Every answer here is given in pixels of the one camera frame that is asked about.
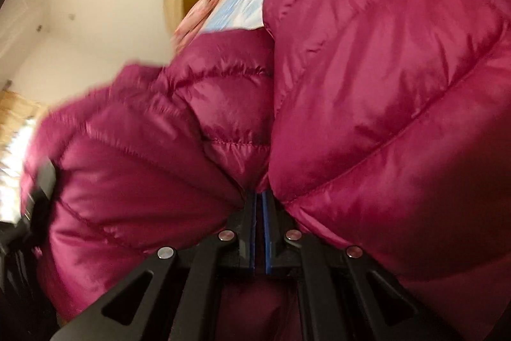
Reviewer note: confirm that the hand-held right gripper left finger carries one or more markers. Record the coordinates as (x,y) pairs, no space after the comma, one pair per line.
(252,233)

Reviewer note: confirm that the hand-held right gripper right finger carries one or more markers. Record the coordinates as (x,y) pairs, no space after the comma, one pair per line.
(266,233)

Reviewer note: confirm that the magenta puffer jacket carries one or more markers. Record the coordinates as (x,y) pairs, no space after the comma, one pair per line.
(379,85)

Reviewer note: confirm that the beige side curtain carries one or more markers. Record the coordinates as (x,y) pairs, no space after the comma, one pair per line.
(16,105)

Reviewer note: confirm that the pink floral quilt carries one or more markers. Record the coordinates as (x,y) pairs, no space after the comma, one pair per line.
(195,17)

